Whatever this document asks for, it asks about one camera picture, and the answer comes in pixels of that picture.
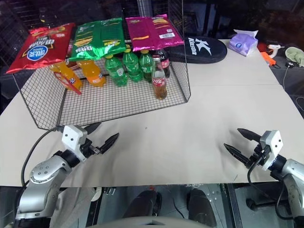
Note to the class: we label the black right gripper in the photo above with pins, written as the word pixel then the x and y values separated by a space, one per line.
pixel 259 158

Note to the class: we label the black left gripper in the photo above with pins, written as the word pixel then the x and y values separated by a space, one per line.
pixel 86 148

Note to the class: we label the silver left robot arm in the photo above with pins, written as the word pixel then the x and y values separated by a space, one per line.
pixel 40 175

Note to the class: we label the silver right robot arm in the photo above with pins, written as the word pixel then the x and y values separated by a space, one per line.
pixel 291 173

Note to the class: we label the orange soda plastic bottle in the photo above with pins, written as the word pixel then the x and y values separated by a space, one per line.
pixel 93 74
pixel 66 74

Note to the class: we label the green soda plastic bottle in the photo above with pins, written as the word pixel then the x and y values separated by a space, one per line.
pixel 116 71
pixel 146 66
pixel 131 66

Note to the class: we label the glass cola bottle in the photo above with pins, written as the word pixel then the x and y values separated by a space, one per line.
pixel 159 82

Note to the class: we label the dark cola plastic bottle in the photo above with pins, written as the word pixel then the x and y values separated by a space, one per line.
pixel 165 63

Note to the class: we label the black caster wheel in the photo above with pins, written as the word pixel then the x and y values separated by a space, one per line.
pixel 253 203

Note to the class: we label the orange plastic tool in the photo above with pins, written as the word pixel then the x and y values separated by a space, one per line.
pixel 269 59

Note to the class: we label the green chip bag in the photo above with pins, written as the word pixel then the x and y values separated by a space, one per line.
pixel 99 39

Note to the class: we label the white glue gun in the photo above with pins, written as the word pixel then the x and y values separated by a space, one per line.
pixel 273 48

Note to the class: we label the purple tissue pack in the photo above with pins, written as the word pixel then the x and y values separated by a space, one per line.
pixel 243 42

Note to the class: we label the black racket bag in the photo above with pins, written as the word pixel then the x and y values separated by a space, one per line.
pixel 202 51

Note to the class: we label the pale green cloth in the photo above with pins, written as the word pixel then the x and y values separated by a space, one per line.
pixel 295 55

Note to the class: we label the red chip bag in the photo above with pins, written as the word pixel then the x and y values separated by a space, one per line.
pixel 40 48

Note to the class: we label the magenta chip bag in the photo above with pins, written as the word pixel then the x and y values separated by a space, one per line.
pixel 152 32

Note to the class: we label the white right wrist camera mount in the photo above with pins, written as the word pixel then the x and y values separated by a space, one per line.
pixel 273 147

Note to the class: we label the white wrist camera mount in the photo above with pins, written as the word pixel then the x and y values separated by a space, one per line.
pixel 273 147
pixel 71 139

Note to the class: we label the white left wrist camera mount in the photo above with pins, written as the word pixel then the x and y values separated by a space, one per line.
pixel 71 139

